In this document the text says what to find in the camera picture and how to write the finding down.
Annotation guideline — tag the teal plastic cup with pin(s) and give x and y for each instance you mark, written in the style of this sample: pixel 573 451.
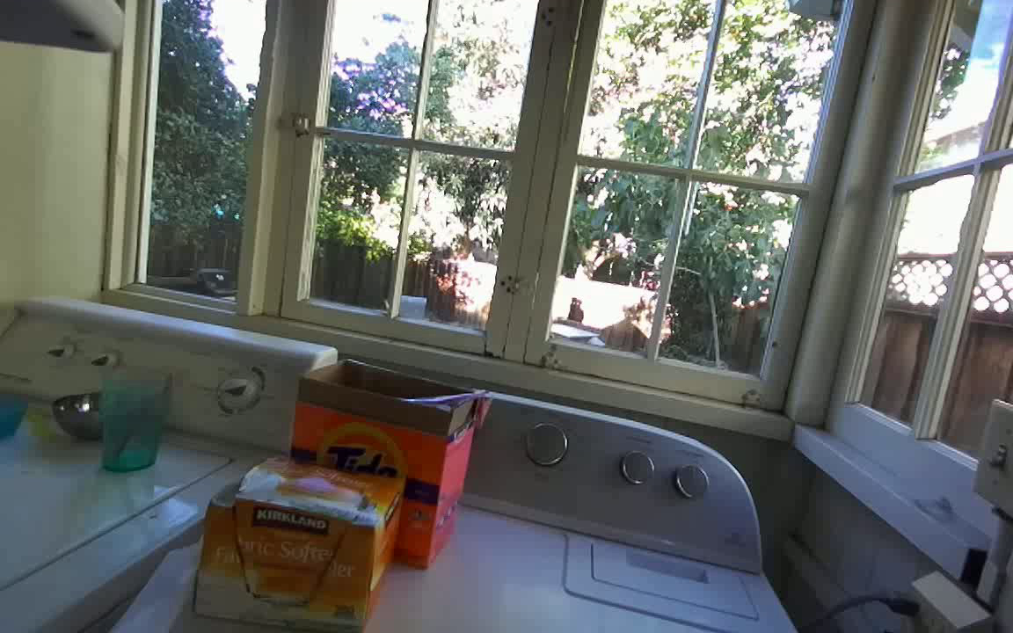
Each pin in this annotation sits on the teal plastic cup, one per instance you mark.
pixel 135 410

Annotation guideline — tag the silver metal bowl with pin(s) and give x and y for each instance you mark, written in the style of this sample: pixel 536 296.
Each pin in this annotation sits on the silver metal bowl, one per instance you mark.
pixel 78 416

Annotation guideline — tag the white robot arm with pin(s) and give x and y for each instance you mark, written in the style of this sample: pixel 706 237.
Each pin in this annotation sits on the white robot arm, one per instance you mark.
pixel 92 28

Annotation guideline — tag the white left washing machine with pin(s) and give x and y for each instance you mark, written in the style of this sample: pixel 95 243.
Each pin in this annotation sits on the white left washing machine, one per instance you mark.
pixel 78 540

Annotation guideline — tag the orange Tide detergent box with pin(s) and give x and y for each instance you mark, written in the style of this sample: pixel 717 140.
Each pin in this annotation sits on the orange Tide detergent box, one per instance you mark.
pixel 366 419

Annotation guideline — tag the orange Kirkland softener box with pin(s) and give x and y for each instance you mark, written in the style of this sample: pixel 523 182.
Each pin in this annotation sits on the orange Kirkland softener box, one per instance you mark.
pixel 296 548

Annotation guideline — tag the white power plug adapter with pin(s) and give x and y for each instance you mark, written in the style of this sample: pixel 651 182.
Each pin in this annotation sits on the white power plug adapter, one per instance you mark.
pixel 945 608

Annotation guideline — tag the white wall light switch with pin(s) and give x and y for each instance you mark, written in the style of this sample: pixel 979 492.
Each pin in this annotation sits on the white wall light switch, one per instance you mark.
pixel 997 458

